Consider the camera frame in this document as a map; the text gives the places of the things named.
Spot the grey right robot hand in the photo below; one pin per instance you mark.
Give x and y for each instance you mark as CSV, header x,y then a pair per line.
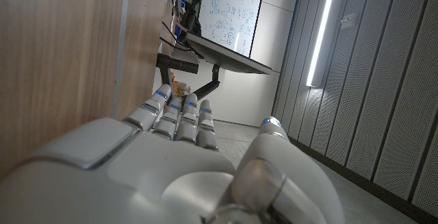
x,y
154,169

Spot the computer monitor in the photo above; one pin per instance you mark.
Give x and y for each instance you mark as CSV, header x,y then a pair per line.
x,y
226,58

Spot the whiteboard with writing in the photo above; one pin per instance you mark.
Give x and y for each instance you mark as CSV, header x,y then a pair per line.
x,y
232,11

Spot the long ceiling light strip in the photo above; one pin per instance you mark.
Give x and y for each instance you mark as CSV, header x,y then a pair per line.
x,y
321,32

